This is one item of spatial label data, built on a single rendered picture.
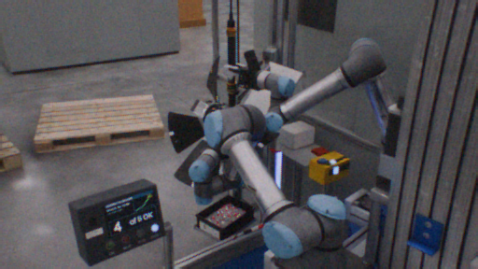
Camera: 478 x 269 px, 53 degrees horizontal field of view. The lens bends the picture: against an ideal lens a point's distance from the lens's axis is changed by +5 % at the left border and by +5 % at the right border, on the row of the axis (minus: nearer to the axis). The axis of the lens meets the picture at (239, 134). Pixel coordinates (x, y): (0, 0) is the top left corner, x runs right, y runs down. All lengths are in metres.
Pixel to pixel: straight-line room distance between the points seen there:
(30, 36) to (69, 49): 0.52
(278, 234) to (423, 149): 0.46
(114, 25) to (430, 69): 6.61
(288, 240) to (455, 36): 0.67
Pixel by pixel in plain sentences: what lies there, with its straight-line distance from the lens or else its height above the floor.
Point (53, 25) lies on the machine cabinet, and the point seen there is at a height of 0.64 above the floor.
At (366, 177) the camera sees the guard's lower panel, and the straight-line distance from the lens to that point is 2.61.
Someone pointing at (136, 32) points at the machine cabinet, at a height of 0.44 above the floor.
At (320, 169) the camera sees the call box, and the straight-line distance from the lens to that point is 2.08.
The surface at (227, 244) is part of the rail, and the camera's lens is 1.93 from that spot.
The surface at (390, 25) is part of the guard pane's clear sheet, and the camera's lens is 2.34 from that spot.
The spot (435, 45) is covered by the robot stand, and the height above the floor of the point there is 1.76.
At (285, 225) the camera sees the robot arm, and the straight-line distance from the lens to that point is 1.36.
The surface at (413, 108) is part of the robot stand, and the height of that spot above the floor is 1.58.
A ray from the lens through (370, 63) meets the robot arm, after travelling 1.70.
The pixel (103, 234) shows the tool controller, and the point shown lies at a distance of 1.55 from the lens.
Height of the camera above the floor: 2.05
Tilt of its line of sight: 25 degrees down
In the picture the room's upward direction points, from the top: straight up
